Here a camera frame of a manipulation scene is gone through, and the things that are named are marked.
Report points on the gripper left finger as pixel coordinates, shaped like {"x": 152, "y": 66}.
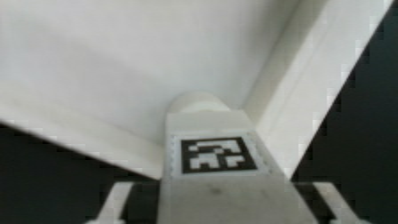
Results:
{"x": 130, "y": 204}

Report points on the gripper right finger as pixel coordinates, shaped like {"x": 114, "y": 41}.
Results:
{"x": 328, "y": 204}

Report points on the white square table top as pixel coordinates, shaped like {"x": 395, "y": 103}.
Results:
{"x": 102, "y": 57}

